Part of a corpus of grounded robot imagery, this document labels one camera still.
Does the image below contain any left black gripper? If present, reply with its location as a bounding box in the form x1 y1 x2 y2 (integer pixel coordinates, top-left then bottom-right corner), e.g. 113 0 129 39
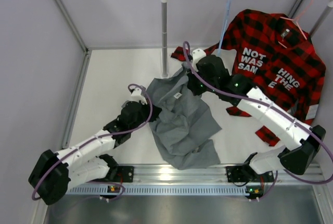
129 98 162 131

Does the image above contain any grey button shirt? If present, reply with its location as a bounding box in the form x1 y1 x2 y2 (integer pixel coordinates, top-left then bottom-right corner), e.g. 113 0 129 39
147 65 222 170

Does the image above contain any blue wire hanger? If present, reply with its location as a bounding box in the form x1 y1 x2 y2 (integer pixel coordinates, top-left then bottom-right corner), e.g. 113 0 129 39
217 0 232 56

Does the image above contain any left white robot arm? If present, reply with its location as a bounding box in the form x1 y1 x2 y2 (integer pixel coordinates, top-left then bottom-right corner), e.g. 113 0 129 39
28 101 162 205

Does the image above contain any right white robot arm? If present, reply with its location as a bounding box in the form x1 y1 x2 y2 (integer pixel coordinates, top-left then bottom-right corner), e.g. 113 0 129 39
185 53 326 181

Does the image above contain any red black plaid shirt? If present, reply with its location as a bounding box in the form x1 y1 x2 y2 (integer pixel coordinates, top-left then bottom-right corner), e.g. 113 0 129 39
170 8 327 147

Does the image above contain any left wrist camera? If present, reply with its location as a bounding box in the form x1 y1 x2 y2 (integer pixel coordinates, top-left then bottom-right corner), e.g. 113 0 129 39
131 88 147 105

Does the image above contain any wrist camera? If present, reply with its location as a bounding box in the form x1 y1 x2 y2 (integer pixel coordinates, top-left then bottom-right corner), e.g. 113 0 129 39
191 48 207 68
131 88 147 105

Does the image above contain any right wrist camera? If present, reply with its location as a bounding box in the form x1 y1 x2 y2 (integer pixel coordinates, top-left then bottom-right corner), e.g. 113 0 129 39
191 48 207 68

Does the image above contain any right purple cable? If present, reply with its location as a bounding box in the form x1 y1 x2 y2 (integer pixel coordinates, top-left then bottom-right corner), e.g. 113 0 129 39
182 41 333 200

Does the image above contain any aluminium frame post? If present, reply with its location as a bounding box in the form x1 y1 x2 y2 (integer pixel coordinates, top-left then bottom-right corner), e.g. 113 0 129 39
53 0 91 148

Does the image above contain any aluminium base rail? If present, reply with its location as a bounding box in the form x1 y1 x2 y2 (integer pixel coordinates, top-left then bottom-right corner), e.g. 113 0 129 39
65 163 326 183

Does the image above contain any perforated cable tray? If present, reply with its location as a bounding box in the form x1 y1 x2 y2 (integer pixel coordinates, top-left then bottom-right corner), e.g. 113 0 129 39
66 184 262 196

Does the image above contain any pink wire hanger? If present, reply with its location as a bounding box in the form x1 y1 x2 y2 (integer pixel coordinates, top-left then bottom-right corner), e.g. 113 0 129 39
273 0 313 51

